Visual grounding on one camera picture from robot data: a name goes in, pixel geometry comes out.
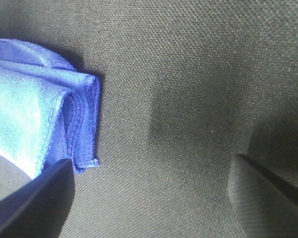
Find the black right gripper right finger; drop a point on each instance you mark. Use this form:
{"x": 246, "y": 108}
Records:
{"x": 266, "y": 205}

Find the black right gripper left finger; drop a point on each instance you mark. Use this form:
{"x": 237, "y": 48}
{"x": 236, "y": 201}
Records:
{"x": 40, "y": 208}

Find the blue microfiber towel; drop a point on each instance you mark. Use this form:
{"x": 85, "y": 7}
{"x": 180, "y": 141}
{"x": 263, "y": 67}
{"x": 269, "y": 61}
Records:
{"x": 48, "y": 110}

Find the black tablecloth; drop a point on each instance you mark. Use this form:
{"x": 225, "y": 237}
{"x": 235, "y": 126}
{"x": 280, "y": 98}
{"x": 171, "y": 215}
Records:
{"x": 186, "y": 84}

